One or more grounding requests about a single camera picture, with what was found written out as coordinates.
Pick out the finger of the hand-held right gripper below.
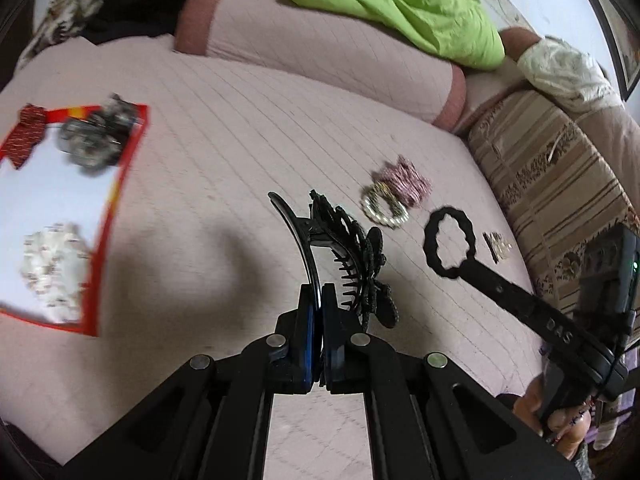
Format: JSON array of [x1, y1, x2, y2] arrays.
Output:
[[447, 259, 630, 402]]

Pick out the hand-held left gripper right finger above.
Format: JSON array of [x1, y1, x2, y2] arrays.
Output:
[[320, 282, 581, 480]]

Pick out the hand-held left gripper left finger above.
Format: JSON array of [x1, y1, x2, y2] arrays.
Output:
[[60, 282, 321, 480]]

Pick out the black hair claw clip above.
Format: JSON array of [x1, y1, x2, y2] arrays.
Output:
[[267, 189, 401, 331]]

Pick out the black wavy hair tie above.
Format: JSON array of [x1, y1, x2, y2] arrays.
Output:
[[422, 205, 482, 278]]

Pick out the pearl bead bracelet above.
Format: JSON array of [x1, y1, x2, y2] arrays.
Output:
[[361, 183, 410, 228]]

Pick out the pink plaid scrunchie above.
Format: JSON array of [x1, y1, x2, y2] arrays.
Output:
[[375, 156, 433, 208]]

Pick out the red cardboard box tray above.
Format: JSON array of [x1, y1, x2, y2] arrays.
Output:
[[0, 104, 151, 338]]

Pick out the person's right hand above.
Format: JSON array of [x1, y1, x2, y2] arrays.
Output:
[[512, 372, 593, 463]]

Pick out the small gold hair clip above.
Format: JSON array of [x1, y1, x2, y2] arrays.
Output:
[[482, 231, 513, 262]]

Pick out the striped beige cushion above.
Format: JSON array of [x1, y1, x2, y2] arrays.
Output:
[[467, 87, 640, 321]]

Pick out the pink quilted bed cover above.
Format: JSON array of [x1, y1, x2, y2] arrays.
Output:
[[0, 35, 546, 471]]

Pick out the white dotted scrunchie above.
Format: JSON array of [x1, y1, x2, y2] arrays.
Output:
[[19, 222, 91, 323]]

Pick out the grey sheer scrunchie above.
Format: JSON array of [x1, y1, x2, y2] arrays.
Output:
[[57, 94, 141, 176]]

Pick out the green cloth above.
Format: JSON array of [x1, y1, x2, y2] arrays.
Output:
[[252, 0, 506, 70]]

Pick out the red dotted scrunchie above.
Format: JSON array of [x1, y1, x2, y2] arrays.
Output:
[[7, 104, 51, 171]]

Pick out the black cloth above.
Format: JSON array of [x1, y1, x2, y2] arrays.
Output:
[[80, 0, 251, 46]]

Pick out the leaf-patterned scarf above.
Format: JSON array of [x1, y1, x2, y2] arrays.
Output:
[[20, 0, 146, 71]]

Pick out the dark wooden frame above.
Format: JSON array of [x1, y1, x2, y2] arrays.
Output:
[[570, 0, 640, 101]]

